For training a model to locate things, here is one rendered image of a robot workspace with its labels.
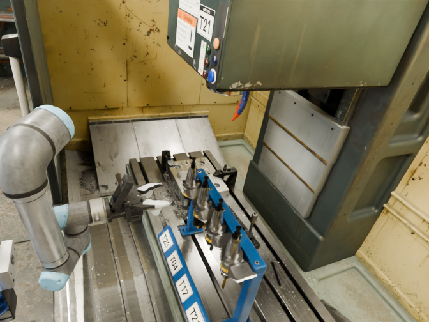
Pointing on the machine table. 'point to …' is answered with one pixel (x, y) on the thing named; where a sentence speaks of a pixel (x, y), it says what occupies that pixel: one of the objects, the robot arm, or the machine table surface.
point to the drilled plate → (196, 168)
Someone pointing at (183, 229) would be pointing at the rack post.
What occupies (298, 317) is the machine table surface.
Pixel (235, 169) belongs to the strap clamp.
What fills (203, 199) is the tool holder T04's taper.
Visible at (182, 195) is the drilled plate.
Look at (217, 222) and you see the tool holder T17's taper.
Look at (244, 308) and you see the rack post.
